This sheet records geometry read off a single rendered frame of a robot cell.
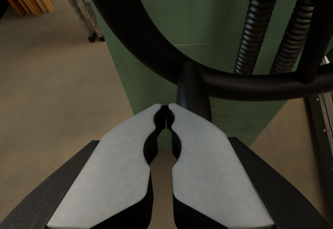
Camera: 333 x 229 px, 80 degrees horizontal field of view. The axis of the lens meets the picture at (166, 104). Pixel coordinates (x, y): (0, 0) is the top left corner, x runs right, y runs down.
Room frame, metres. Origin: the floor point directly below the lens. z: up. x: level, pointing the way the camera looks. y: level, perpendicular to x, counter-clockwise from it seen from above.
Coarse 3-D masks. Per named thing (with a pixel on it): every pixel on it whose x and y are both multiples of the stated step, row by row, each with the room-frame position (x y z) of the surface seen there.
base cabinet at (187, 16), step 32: (160, 0) 0.30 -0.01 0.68; (192, 0) 0.30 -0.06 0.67; (224, 0) 0.29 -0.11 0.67; (288, 0) 0.29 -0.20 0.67; (192, 32) 0.30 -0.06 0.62; (224, 32) 0.29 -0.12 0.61; (128, 64) 0.31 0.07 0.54; (224, 64) 0.29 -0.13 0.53; (256, 64) 0.28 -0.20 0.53; (128, 96) 0.31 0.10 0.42; (160, 96) 0.30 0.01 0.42; (224, 128) 0.28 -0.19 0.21; (256, 128) 0.28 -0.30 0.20
